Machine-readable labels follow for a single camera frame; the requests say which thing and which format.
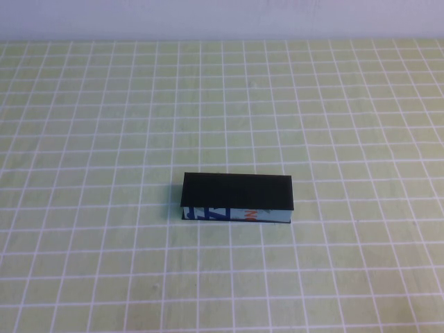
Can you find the black glasses case printed side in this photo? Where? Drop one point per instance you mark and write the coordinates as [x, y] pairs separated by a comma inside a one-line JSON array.
[[236, 190]]

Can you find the green white-grid tablecloth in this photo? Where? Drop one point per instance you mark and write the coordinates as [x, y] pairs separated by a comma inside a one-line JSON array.
[[104, 138]]

